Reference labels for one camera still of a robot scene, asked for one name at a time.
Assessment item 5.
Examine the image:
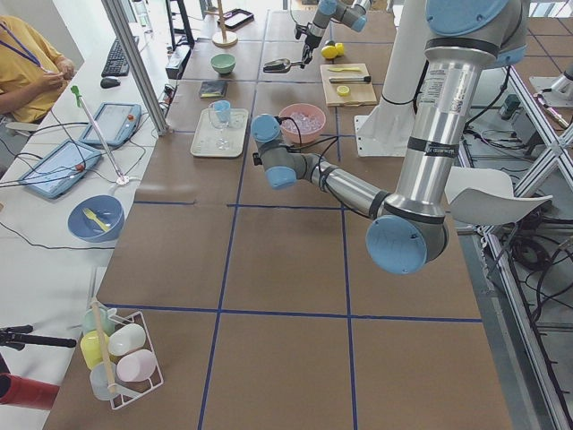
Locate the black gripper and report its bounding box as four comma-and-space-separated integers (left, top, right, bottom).
295, 23, 321, 69

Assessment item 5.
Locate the metal ice scoop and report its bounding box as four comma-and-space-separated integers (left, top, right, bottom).
262, 58, 305, 73

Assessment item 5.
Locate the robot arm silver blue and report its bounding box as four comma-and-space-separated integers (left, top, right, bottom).
251, 1, 529, 274
295, 0, 372, 69

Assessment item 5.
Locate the clear ice cubes pile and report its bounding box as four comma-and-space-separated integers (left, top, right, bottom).
282, 111, 322, 134

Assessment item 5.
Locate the light blue cup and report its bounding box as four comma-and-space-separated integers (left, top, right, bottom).
212, 99, 231, 127

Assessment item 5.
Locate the white cup in rack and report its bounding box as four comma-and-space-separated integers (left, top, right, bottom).
107, 323, 147, 357

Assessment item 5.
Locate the green cup in rack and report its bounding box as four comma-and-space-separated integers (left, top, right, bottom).
82, 308, 115, 336

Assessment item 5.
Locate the pink cup in rack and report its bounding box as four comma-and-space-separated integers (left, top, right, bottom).
116, 349, 157, 382

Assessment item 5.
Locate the yellow cup in rack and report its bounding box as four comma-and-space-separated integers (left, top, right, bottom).
80, 331, 103, 370

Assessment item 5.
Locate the clear cup in rack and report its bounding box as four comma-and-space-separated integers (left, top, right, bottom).
90, 362, 118, 400

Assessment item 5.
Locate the yellow lemon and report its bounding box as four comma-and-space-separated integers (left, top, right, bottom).
321, 42, 346, 60

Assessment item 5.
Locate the yellow plastic knife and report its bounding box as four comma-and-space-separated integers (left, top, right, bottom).
327, 67, 362, 73

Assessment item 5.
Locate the wooden cutting board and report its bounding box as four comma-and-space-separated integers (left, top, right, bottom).
321, 63, 378, 107

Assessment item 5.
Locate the half lemon slice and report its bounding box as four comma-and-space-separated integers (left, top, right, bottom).
336, 85, 350, 97

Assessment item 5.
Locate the black tray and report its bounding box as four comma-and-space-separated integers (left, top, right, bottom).
223, 8, 254, 30

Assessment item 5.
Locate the wooden paper towel holder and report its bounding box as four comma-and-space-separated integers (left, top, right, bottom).
211, 0, 238, 48

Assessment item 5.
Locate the green bowl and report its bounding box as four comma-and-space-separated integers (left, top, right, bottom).
210, 53, 236, 75

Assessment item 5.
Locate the pink bowl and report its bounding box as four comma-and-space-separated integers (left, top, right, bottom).
278, 103, 327, 145

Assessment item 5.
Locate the dark book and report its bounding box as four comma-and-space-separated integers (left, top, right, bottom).
199, 81, 227, 99

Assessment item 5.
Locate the clear wine glass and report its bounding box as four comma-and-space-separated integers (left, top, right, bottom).
208, 101, 230, 151

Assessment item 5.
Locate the cream bear tray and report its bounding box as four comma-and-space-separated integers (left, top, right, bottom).
190, 108, 250, 159

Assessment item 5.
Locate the black keyboard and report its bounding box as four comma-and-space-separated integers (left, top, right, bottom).
100, 39, 130, 78

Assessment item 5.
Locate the teach pendant tablet far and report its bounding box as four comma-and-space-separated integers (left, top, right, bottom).
94, 102, 142, 150

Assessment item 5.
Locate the teach pendant tablet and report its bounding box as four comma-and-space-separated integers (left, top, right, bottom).
18, 139, 101, 199
94, 102, 142, 150

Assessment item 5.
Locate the black computer mouse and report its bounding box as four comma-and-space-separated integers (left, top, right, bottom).
100, 76, 121, 89

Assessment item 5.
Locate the clear rod with green clip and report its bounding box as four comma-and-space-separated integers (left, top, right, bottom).
71, 85, 130, 185

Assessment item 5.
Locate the blue bowl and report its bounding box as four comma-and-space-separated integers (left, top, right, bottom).
67, 194, 124, 243

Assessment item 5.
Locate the yellow plastic fork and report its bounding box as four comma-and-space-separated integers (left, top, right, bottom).
82, 208, 110, 232

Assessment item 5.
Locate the teach pendant tablet near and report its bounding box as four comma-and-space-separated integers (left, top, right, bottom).
18, 139, 101, 199

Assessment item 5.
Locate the person in yellow shirt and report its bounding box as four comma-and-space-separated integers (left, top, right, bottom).
1, 15, 75, 124

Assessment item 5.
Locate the blue tape strip crosswise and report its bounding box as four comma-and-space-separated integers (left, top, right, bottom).
104, 303, 483, 323

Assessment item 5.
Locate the blue tape strip lengthwise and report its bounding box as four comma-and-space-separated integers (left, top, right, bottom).
197, 10, 272, 430

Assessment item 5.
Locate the red cylinder object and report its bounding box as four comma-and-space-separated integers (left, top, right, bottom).
1, 373, 59, 410

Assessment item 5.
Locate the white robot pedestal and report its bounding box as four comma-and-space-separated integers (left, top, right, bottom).
355, 0, 430, 157

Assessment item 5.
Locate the aluminium frame post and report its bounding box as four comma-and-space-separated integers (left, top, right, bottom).
101, 0, 169, 136

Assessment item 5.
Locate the white wire cup rack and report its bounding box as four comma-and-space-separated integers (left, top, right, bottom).
99, 303, 164, 410

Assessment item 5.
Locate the wooden rack handle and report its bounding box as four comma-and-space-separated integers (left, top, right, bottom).
90, 297, 117, 392

